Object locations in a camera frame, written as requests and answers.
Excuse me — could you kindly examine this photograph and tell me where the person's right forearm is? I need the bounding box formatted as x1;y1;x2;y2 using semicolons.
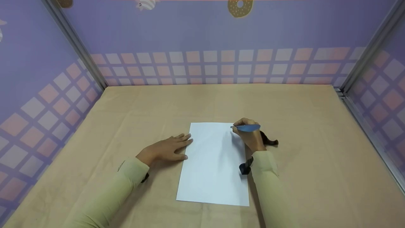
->
249;150;302;228

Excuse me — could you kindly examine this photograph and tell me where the blue pen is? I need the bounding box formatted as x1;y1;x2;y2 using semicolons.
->
230;124;261;133

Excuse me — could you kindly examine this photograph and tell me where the person's left forearm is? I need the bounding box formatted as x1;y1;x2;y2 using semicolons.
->
62;156;150;228

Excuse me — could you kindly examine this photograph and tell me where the white paper sheet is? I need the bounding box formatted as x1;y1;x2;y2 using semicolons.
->
176;122;250;207

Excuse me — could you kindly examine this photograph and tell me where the person's left hand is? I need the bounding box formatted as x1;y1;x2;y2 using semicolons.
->
136;133;194;167

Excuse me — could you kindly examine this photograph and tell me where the person's right hand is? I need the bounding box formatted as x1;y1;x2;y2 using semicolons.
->
232;117;268;153

